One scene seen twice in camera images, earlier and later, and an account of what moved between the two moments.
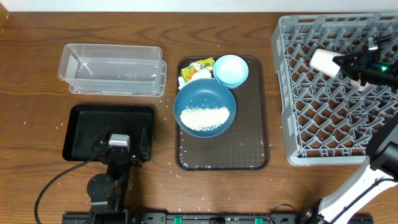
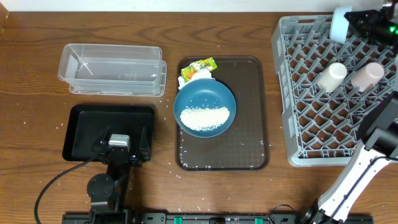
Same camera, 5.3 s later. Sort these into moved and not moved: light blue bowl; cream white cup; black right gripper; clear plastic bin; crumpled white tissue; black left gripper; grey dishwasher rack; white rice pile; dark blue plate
Moved: black right gripper; cream white cup; light blue bowl
Not moved: clear plastic bin; grey dishwasher rack; dark blue plate; crumpled white tissue; white rice pile; black left gripper
